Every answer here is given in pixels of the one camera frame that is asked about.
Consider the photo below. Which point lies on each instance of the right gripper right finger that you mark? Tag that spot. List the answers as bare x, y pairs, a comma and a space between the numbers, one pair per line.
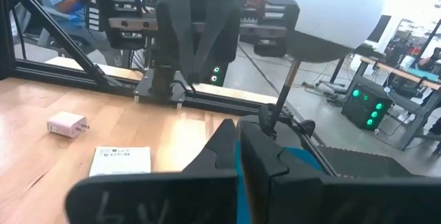
310, 200

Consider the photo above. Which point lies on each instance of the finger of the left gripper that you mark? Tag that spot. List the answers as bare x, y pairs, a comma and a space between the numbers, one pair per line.
212, 27
186, 27

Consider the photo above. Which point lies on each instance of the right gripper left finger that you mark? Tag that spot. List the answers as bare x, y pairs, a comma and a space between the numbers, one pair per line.
155, 200

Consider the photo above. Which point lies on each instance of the pink wall charger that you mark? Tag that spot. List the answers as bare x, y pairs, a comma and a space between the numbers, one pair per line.
65, 124

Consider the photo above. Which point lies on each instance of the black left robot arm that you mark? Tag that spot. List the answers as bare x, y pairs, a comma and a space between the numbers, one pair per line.
165, 45

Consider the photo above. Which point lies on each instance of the black computer with green lights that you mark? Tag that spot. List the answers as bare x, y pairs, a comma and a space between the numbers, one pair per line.
361, 110

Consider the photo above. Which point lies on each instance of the white globe table lamp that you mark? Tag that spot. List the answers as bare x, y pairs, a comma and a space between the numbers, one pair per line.
327, 10

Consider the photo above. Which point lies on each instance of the grey office chair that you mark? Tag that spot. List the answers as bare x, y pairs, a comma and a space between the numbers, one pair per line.
58, 13

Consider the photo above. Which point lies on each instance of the wooden workbench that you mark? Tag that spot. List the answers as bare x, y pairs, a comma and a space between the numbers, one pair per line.
406, 76

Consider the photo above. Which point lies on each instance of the black aluminium table frame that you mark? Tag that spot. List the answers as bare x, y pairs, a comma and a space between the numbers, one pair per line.
69, 76

